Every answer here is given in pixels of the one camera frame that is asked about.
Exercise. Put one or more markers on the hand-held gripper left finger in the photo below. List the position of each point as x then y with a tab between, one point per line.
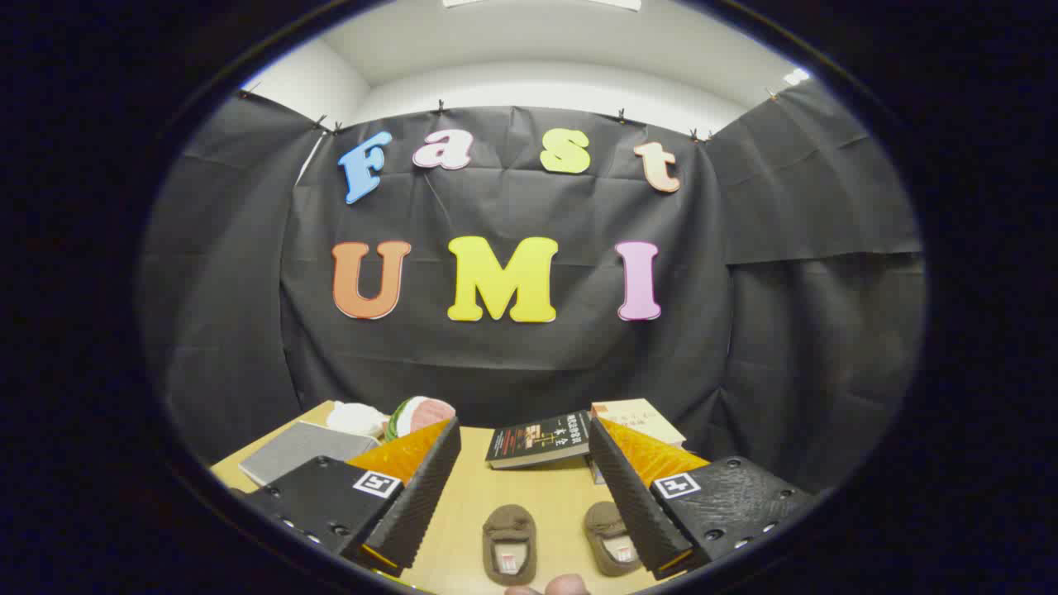
421	496

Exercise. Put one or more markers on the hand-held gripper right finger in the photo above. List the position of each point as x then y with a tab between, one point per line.
632	504

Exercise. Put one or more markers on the brown fuzzy slipper shoe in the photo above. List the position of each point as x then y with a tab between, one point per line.
603	521
508	522

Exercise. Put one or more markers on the grey fabric storage box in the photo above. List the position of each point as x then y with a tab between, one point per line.
289	450

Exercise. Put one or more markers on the watermelon slice plush toy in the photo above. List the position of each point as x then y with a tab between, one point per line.
426	413

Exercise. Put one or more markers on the beige cover book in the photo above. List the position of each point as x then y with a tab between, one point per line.
649	421

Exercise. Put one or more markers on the white plush toy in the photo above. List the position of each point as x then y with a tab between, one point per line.
354	419

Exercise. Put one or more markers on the black cover book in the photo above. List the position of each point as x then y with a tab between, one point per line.
537	438

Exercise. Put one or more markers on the black backdrop cloth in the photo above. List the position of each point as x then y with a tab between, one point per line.
512	364

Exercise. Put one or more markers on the row of black clips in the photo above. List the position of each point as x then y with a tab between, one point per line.
440	106

